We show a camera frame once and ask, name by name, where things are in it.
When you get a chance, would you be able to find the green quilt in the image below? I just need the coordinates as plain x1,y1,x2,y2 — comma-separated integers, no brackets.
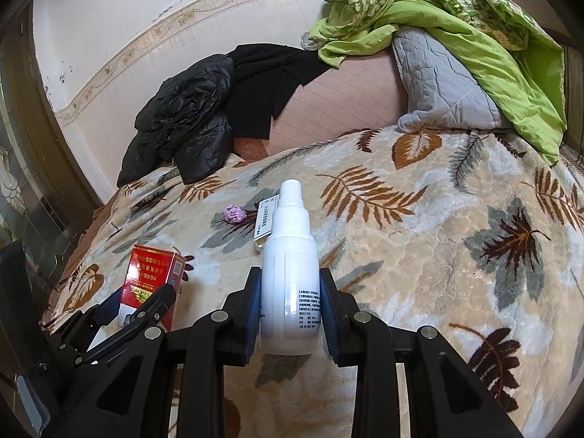
309,0,569,165

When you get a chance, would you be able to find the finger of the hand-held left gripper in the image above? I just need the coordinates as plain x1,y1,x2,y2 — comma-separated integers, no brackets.
75,284,177,366
49,285,126,343

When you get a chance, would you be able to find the black puffer jacket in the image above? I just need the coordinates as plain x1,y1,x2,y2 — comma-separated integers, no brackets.
116,53,235,188

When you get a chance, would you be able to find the leaf print blanket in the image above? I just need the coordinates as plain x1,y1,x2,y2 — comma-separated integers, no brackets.
41,125,584,438

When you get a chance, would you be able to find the long white medicine box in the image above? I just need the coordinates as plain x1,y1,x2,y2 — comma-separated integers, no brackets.
252,194,281,242

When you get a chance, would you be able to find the patterned glass door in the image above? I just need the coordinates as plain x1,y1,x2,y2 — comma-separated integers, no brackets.
0,23,103,284

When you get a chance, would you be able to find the red cardboard box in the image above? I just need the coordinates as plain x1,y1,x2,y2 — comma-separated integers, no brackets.
118,245,187,333

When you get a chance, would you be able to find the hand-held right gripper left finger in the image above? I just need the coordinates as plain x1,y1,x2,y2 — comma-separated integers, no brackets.
68,267,263,438

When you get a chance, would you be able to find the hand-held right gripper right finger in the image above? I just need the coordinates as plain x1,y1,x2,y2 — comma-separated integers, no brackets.
319,267,523,438

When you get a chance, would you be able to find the white spray bottle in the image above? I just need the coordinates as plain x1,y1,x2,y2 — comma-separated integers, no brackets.
259,179,322,356

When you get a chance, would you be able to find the grey quilted pillow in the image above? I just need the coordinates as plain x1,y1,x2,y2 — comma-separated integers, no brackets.
392,27,514,134

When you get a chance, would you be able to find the black cloth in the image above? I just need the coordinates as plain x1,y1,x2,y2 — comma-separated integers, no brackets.
223,43,331,140

